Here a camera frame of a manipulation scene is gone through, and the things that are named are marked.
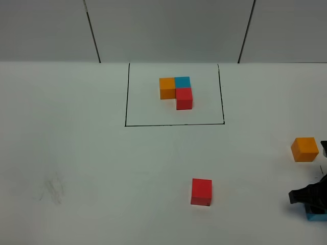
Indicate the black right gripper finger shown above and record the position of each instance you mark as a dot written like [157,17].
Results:
[324,146]
[313,195]

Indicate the orange template block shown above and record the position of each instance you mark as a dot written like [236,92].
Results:
[167,88]

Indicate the blue template block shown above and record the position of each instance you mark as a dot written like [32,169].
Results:
[182,82]

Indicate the orange loose block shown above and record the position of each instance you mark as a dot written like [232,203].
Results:
[304,149]

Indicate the red template block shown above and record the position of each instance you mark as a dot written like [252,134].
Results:
[184,99]

